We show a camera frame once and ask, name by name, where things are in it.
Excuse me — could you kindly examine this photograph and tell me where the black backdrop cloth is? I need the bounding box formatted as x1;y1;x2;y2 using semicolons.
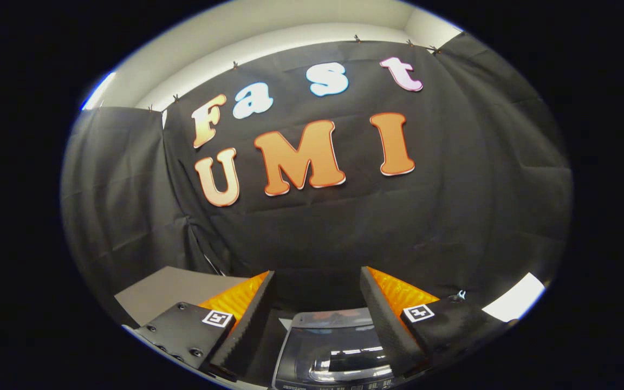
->
62;32;574;336

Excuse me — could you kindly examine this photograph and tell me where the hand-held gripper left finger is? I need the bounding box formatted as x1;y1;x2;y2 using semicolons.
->
133;270;276;383

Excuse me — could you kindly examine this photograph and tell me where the white flat board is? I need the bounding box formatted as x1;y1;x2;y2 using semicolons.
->
481;272;546;323

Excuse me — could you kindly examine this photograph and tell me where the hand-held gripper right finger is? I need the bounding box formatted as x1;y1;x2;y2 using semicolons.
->
359;265;509;378

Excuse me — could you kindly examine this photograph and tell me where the grey washing machine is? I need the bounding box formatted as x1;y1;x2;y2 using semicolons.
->
271;308;399;390

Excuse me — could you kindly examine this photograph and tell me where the grey side table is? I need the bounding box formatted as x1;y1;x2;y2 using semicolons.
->
114;265;250;329

